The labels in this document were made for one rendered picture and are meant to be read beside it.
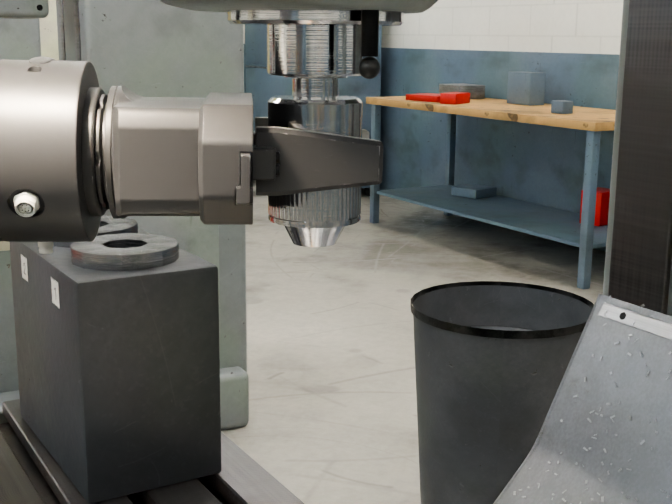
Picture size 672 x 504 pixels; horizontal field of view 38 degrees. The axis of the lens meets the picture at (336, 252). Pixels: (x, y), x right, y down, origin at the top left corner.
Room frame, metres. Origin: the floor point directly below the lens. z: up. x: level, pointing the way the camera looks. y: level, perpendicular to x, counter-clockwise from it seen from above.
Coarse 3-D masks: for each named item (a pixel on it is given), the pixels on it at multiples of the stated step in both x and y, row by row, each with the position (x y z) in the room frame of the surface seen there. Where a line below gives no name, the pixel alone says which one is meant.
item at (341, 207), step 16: (304, 128) 0.47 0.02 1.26; (320, 128) 0.47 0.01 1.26; (336, 128) 0.47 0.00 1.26; (352, 128) 0.48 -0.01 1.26; (320, 192) 0.47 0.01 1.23; (336, 192) 0.47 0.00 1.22; (352, 192) 0.48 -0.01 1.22; (272, 208) 0.48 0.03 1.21; (288, 208) 0.47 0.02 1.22; (304, 208) 0.47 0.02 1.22; (320, 208) 0.47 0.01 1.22; (336, 208) 0.47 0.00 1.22; (352, 208) 0.48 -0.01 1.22; (288, 224) 0.47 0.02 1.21; (304, 224) 0.47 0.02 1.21; (320, 224) 0.47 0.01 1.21; (336, 224) 0.47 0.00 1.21; (352, 224) 0.48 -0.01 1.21
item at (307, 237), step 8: (288, 232) 0.48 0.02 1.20; (296, 232) 0.48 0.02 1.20; (304, 232) 0.48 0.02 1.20; (312, 232) 0.47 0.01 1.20; (320, 232) 0.48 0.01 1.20; (328, 232) 0.48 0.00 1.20; (336, 232) 0.48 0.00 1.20; (296, 240) 0.48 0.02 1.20; (304, 240) 0.48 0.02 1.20; (312, 240) 0.48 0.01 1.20; (320, 240) 0.48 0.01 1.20; (328, 240) 0.48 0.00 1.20; (336, 240) 0.49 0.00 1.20
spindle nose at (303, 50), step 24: (288, 24) 0.47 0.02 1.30; (312, 24) 0.47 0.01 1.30; (336, 24) 0.47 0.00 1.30; (288, 48) 0.47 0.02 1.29; (312, 48) 0.47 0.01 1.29; (336, 48) 0.47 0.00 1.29; (360, 48) 0.48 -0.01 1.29; (288, 72) 0.47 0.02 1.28; (312, 72) 0.47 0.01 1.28; (336, 72) 0.47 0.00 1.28
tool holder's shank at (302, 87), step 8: (296, 80) 0.48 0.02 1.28; (304, 80) 0.48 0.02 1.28; (312, 80) 0.48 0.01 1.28; (320, 80) 0.48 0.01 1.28; (328, 80) 0.48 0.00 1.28; (336, 80) 0.48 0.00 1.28; (296, 88) 0.48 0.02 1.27; (304, 88) 0.48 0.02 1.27; (312, 88) 0.48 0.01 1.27; (320, 88) 0.48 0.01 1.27; (328, 88) 0.48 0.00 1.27; (336, 88) 0.48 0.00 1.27; (296, 96) 0.48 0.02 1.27; (304, 96) 0.48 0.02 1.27; (312, 96) 0.48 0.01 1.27; (320, 96) 0.48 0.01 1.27; (328, 96) 0.48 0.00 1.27; (336, 96) 0.49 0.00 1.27
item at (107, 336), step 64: (64, 256) 0.82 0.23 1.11; (128, 256) 0.77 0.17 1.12; (192, 256) 0.82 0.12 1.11; (64, 320) 0.76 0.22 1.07; (128, 320) 0.75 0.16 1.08; (192, 320) 0.78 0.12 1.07; (64, 384) 0.77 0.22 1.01; (128, 384) 0.75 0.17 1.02; (192, 384) 0.78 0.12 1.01; (64, 448) 0.78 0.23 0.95; (128, 448) 0.75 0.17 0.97; (192, 448) 0.78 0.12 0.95
